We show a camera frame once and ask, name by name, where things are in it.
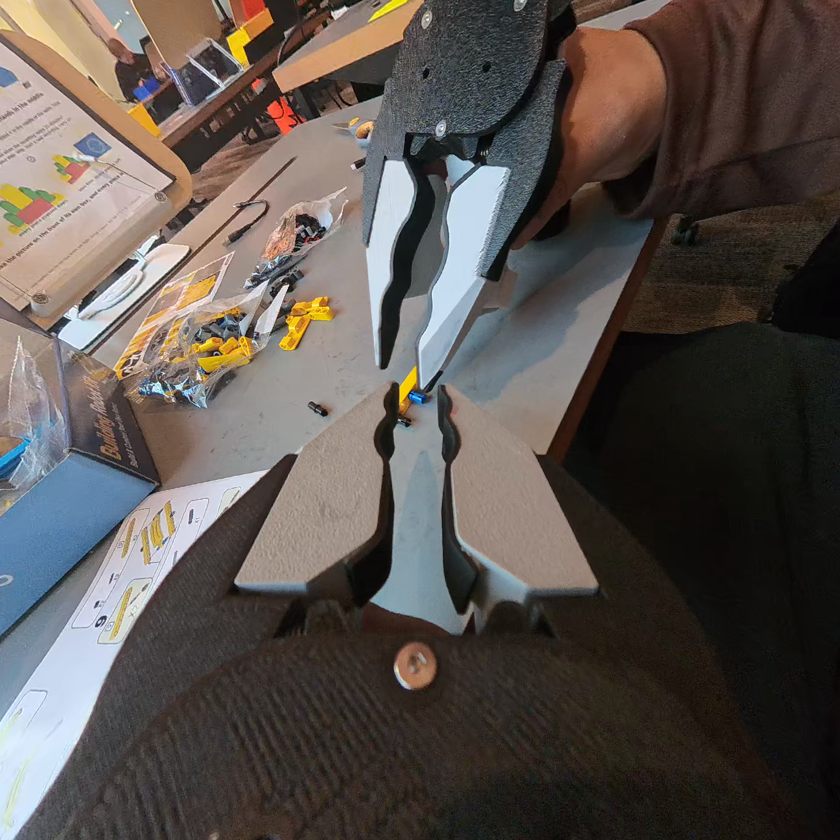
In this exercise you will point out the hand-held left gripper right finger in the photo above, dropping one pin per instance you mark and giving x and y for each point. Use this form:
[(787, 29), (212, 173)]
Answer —
[(518, 518)]

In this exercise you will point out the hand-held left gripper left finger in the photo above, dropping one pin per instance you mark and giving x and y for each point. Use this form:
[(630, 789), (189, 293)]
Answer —
[(315, 518)]

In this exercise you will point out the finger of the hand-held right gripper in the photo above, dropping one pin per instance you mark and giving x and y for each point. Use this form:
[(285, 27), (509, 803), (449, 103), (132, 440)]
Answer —
[(388, 229), (469, 229)]

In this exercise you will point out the yellow five-hole beam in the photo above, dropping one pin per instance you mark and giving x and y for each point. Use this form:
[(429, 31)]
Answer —
[(408, 384)]

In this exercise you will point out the person's right forearm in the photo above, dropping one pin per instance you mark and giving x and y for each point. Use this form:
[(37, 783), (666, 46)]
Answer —
[(754, 98)]

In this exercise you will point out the grey desk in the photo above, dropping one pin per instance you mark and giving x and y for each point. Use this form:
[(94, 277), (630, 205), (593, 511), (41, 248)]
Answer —
[(249, 446)]

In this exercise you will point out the person's right hand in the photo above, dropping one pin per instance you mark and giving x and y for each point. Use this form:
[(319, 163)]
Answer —
[(604, 111)]

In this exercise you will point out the plastic bag of black parts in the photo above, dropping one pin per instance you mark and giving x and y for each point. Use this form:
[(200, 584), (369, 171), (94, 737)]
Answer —
[(298, 229)]

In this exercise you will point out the yellow angled panel piece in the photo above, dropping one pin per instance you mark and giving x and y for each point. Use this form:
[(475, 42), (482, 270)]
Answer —
[(312, 307)]

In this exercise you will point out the background grey table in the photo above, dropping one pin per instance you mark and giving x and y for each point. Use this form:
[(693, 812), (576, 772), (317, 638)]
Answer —
[(341, 59)]

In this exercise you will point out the person's legs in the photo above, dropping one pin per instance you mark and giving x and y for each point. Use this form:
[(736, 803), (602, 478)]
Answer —
[(709, 525)]

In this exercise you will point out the plastic bag of yellow parts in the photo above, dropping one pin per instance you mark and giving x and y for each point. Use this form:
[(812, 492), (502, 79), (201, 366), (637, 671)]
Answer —
[(210, 354)]

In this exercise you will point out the yellow and grey sticker sheet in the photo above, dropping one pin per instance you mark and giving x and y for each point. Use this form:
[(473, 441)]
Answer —
[(164, 295)]

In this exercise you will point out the dark blue kit box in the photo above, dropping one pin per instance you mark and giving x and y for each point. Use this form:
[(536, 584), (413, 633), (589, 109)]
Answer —
[(65, 525)]

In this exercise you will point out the open instruction booklet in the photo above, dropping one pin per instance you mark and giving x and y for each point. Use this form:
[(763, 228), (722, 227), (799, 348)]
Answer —
[(65, 656)]

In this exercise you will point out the plastic bag with blue parts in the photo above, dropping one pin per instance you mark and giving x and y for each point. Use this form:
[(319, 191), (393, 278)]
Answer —
[(33, 407)]

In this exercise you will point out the poster display board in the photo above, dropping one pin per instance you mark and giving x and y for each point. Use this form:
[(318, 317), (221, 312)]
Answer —
[(65, 164)]

